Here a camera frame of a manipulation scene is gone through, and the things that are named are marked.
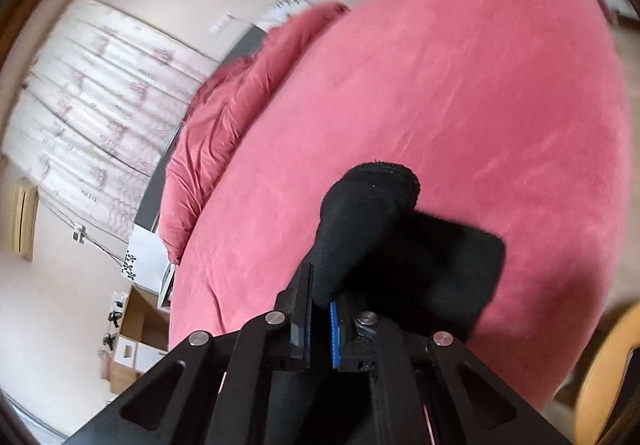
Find wall air conditioner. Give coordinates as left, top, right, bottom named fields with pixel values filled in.
left=10, top=177, right=39, bottom=261

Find black pants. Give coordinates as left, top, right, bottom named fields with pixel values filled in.
left=310, top=162, right=507, bottom=342

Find pink bed sheet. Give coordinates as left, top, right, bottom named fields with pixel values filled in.
left=167, top=0, right=633, bottom=411

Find wooden cabinet with white door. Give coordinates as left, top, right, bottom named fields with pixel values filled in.
left=97, top=285, right=171, bottom=393

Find white patterned curtain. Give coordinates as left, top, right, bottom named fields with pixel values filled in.
left=5, top=0, right=221, bottom=242

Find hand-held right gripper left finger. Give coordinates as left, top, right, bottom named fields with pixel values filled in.
left=65, top=264, right=315, bottom=445

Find grey and white headboard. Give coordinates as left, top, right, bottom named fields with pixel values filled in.
left=117, top=0, right=308, bottom=283

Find pink duvet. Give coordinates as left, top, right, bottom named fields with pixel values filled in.
left=159, top=2, right=351, bottom=266

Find wooden chair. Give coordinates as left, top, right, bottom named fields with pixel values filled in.
left=575, top=302, right=640, bottom=445

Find white nightstand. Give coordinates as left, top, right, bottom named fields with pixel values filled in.
left=157, top=265, right=177, bottom=310

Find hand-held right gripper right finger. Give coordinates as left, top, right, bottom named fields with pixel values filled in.
left=329, top=295, right=571, bottom=445

